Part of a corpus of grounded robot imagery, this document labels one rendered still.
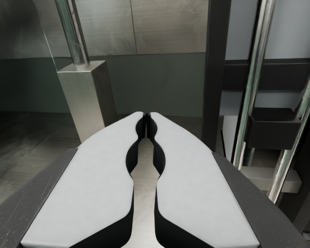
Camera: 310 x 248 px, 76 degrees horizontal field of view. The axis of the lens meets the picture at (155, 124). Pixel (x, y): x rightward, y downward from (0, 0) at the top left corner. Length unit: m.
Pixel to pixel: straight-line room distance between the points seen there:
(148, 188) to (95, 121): 0.22
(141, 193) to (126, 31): 0.50
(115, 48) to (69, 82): 0.27
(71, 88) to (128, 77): 0.28
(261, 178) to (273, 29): 0.20
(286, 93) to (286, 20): 0.08
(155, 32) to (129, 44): 0.10
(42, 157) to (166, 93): 0.47
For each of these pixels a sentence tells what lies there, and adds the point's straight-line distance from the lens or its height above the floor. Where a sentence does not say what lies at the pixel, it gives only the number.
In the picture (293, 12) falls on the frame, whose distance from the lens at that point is 0.26.
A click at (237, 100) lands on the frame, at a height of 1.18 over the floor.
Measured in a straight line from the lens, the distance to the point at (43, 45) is 0.84.
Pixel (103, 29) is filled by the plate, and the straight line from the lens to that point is 0.74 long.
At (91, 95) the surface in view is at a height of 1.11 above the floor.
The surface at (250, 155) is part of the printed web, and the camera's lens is 0.46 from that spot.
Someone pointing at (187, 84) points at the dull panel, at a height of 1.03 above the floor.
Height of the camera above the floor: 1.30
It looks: 32 degrees down
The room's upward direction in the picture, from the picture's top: 5 degrees counter-clockwise
